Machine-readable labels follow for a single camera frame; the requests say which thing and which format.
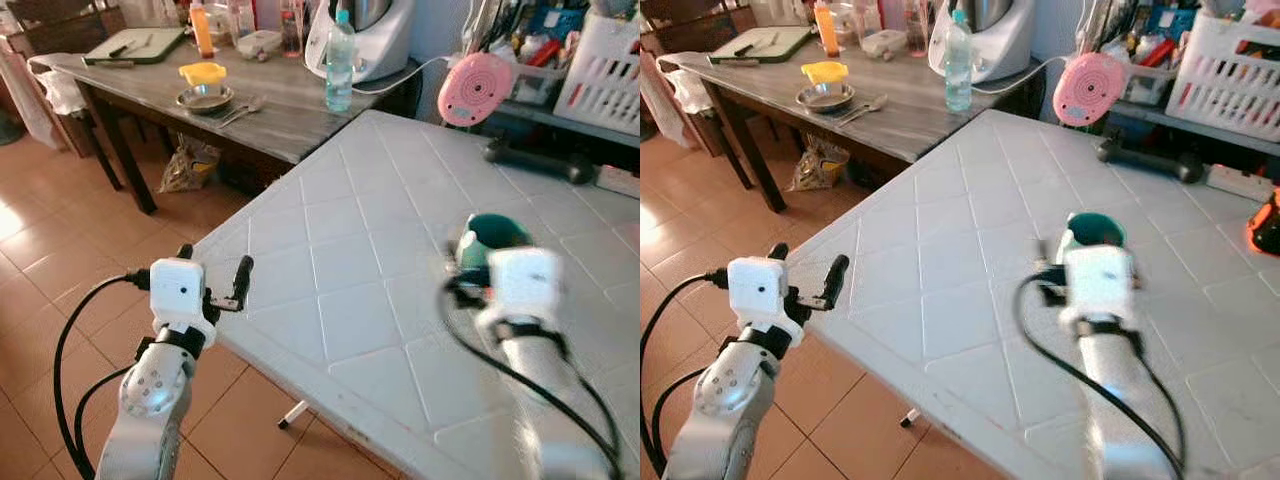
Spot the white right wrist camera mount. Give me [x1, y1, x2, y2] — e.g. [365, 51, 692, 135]
[1060, 245, 1138, 326]
[488, 247, 566, 331]

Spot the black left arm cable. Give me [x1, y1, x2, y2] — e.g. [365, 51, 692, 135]
[52, 268, 151, 480]
[640, 268, 731, 476]

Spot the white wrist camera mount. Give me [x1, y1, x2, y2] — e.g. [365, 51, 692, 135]
[727, 256, 796, 346]
[148, 257, 208, 346]
[488, 247, 566, 331]
[1060, 245, 1138, 326]

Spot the grey wood dining table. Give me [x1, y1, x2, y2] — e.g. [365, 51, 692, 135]
[655, 30, 1046, 213]
[28, 30, 426, 216]

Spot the printed plastic bag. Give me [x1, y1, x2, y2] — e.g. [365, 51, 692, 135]
[788, 133, 851, 193]
[158, 133, 223, 195]

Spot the yellow plastic bowl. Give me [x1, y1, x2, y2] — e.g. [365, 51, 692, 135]
[801, 61, 851, 87]
[178, 62, 229, 89]

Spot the white board with green rim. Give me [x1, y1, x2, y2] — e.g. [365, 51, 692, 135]
[708, 26, 813, 66]
[82, 27, 188, 67]

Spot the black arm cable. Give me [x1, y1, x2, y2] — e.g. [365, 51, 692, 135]
[440, 285, 626, 480]
[1013, 272, 1191, 480]
[52, 268, 151, 480]
[640, 268, 731, 476]

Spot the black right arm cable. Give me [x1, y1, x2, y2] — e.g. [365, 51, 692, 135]
[440, 285, 626, 480]
[1013, 272, 1191, 480]

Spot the stainless steel plate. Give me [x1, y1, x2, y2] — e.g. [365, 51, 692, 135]
[176, 84, 236, 115]
[796, 83, 857, 113]

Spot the white laundry basket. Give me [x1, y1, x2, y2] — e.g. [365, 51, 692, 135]
[1166, 10, 1280, 143]
[552, 8, 641, 137]

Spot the clear bottle with teal cap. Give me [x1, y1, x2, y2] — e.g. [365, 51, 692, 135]
[325, 9, 357, 114]
[945, 9, 975, 113]

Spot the black dumbbell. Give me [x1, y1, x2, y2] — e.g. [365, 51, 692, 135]
[1094, 135, 1208, 185]
[483, 137, 599, 187]

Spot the clear lidded food container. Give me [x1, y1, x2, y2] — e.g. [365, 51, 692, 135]
[236, 30, 283, 61]
[861, 29, 909, 59]

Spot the orange sauce squeeze bottle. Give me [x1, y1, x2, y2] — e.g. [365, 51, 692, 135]
[189, 0, 216, 59]
[813, 0, 841, 58]

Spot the white kitchen cooking machine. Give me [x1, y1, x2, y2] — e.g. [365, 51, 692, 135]
[304, 0, 417, 85]
[928, 0, 1037, 84]

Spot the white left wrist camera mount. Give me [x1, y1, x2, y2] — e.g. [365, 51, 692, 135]
[727, 256, 796, 346]
[148, 257, 208, 346]

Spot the teal ceramic mug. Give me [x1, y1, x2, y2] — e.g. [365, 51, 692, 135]
[455, 212, 534, 291]
[1058, 212, 1128, 276]

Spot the white plastic folding table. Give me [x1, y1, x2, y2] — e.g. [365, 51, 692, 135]
[785, 108, 1280, 480]
[190, 108, 641, 480]

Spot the pink round device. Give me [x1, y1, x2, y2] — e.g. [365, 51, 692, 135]
[1052, 52, 1127, 128]
[437, 52, 517, 129]

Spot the white power strip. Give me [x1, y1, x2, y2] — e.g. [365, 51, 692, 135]
[1205, 165, 1277, 201]
[598, 165, 641, 197]

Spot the orange black object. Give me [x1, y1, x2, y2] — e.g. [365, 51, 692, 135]
[1244, 188, 1280, 257]

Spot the white plastic bag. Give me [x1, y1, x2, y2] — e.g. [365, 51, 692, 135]
[655, 52, 719, 119]
[28, 55, 93, 116]

